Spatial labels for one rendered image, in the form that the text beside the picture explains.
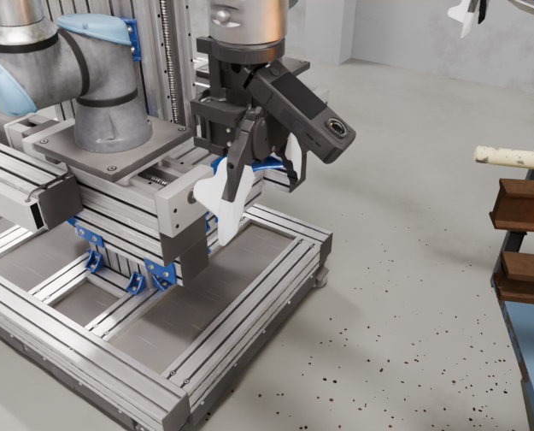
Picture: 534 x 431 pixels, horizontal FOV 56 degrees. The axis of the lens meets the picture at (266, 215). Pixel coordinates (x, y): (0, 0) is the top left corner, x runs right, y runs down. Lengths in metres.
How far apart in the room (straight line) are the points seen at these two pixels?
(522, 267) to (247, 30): 0.30
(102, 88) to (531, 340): 0.79
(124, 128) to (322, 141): 0.58
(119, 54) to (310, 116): 0.54
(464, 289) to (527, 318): 1.16
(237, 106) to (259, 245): 1.21
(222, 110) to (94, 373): 0.98
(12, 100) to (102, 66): 0.16
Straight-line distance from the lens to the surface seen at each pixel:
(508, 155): 1.48
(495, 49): 3.80
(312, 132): 0.49
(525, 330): 0.81
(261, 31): 0.48
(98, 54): 0.95
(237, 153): 0.50
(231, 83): 0.53
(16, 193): 1.13
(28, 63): 0.89
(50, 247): 1.84
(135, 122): 1.01
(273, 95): 0.49
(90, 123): 1.01
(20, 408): 1.69
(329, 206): 2.28
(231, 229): 0.53
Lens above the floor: 1.28
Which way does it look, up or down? 36 degrees down
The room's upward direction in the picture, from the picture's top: straight up
